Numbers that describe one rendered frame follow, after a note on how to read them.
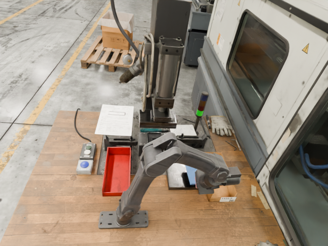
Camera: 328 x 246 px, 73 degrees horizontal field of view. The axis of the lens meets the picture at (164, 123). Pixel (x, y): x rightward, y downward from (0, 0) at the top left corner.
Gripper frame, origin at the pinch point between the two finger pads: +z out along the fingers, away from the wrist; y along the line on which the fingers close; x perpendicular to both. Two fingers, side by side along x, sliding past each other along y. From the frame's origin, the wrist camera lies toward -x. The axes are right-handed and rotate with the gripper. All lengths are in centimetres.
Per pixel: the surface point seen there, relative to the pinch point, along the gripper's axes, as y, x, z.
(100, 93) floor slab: 147, 64, 197
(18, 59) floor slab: 230, 202, 245
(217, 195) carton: -5.7, -10.7, 5.3
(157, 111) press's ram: 33.8, 17.9, -3.8
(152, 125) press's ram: 27.7, 20.0, -0.2
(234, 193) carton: -4.9, -17.1, 0.7
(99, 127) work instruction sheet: 37, 48, 31
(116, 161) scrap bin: 13.9, 36.7, 17.1
